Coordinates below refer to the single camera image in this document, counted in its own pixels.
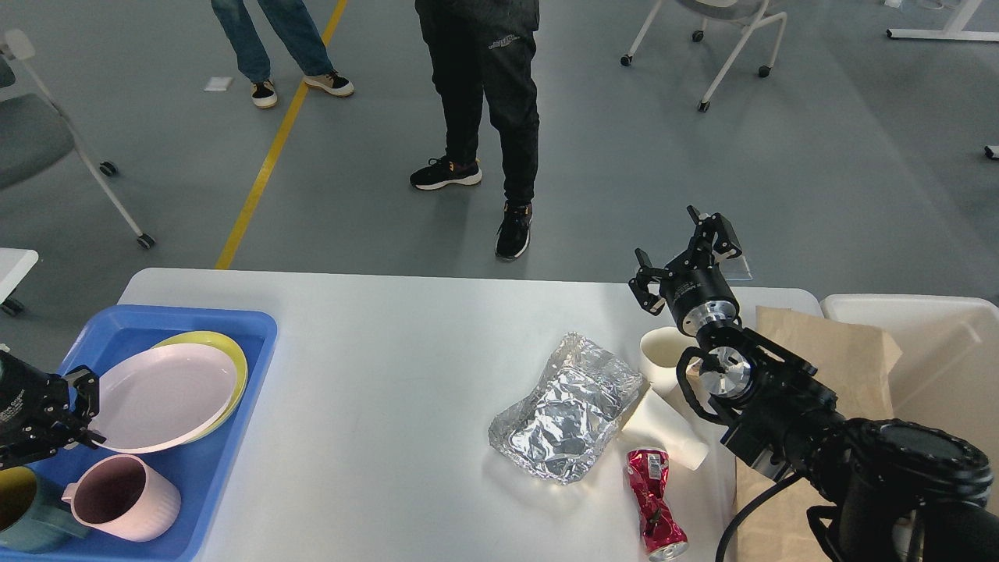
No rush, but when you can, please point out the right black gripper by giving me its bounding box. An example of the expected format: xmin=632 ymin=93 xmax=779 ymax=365
xmin=629 ymin=205 xmax=745 ymax=336

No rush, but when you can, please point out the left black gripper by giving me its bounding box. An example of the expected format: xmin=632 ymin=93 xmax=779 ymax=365
xmin=1 ymin=351 xmax=106 ymax=470

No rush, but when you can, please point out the pink plate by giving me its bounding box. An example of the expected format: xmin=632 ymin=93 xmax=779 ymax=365
xmin=89 ymin=343 xmax=238 ymax=454

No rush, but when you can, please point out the pink mug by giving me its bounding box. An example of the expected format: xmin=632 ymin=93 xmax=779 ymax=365
xmin=61 ymin=454 xmax=182 ymax=542

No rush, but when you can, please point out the green mug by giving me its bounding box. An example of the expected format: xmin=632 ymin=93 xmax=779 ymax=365
xmin=1 ymin=467 xmax=91 ymax=554

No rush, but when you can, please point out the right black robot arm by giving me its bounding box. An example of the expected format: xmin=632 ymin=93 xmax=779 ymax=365
xmin=628 ymin=206 xmax=998 ymax=561

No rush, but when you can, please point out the upright white paper cup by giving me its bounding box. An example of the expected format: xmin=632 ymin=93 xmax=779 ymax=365
xmin=639 ymin=326 xmax=697 ymax=397

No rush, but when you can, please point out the blue plastic tray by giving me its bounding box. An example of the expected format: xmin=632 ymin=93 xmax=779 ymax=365
xmin=1 ymin=304 xmax=278 ymax=561

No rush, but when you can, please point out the yellow plate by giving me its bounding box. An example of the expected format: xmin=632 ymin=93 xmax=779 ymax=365
xmin=152 ymin=330 xmax=247 ymax=444

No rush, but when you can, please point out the lying white paper cup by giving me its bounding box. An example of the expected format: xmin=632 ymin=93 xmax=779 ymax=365
xmin=620 ymin=389 xmax=709 ymax=471

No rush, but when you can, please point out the white side table left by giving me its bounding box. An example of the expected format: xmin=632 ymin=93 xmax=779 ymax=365
xmin=1 ymin=247 xmax=39 ymax=317

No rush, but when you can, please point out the brown paper bag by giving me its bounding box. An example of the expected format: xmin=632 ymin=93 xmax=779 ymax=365
xmin=728 ymin=306 xmax=901 ymax=561

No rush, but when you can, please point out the crumpled aluminium foil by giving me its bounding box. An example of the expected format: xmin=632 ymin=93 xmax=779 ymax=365
xmin=488 ymin=332 xmax=647 ymax=485

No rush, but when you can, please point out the white chair top right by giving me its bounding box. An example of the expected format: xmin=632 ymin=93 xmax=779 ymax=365
xmin=620 ymin=0 xmax=789 ymax=112

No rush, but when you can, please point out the crushed red can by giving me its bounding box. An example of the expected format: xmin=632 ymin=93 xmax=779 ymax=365
xmin=625 ymin=448 xmax=689 ymax=561

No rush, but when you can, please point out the white plastic bin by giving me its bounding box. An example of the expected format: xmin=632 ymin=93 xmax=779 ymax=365
xmin=821 ymin=294 xmax=998 ymax=471

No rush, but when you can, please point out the grey chair left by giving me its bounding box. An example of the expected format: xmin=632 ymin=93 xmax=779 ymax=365
xmin=1 ymin=29 xmax=156 ymax=249

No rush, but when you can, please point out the white paper on floor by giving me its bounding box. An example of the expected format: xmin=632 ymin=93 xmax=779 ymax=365
xmin=203 ymin=76 xmax=234 ymax=93

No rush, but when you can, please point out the person in blue jeans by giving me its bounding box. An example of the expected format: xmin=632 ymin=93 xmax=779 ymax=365
xmin=209 ymin=0 xmax=356 ymax=109

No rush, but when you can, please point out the white table frame corner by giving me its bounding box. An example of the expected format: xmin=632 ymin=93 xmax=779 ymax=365
xmin=885 ymin=1 xmax=998 ymax=43

